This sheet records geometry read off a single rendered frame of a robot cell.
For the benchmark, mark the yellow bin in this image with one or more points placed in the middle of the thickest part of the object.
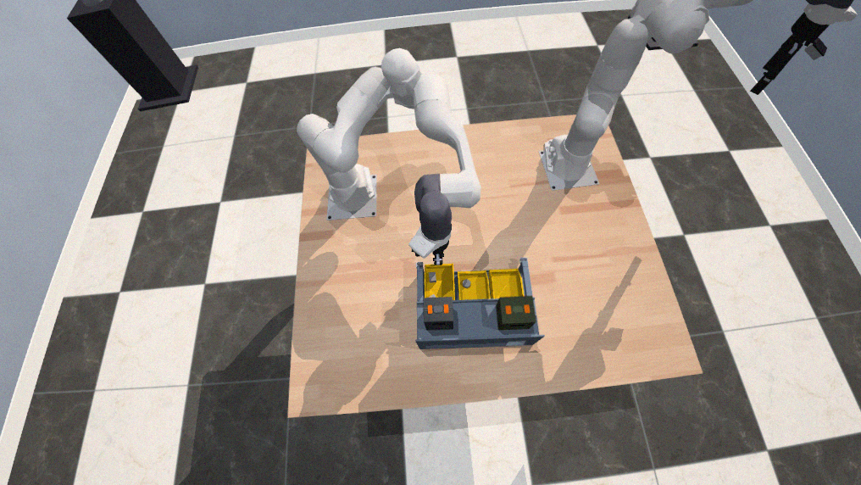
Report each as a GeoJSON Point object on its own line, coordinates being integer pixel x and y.
{"type": "Point", "coordinates": [506, 283]}
{"type": "Point", "coordinates": [479, 287]}
{"type": "Point", "coordinates": [444, 285]}

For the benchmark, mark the dark green case with orange latches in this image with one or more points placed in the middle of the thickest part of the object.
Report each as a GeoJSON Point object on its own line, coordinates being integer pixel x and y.
{"type": "Point", "coordinates": [515, 313]}

